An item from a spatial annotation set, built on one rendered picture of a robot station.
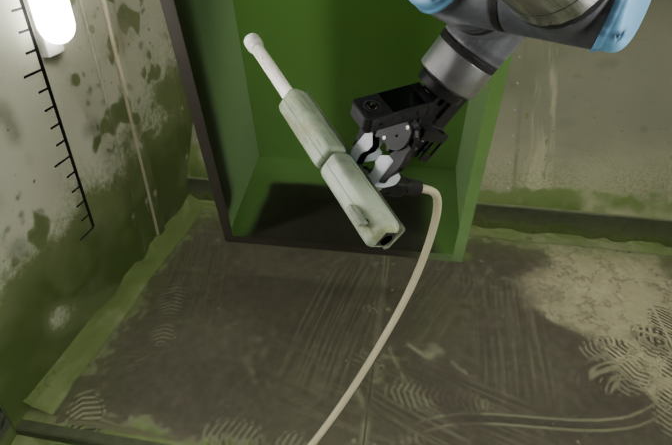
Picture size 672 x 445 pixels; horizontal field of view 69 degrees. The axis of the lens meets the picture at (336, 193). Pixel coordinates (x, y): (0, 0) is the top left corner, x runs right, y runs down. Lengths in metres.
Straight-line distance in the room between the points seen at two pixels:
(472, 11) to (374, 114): 0.18
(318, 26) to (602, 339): 1.27
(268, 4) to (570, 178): 1.37
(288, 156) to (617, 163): 1.30
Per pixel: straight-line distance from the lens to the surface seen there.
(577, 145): 2.14
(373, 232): 0.66
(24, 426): 1.63
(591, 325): 1.82
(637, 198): 2.21
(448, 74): 0.66
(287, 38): 1.29
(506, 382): 1.56
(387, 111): 0.65
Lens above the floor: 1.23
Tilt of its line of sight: 32 degrees down
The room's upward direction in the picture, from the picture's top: straight up
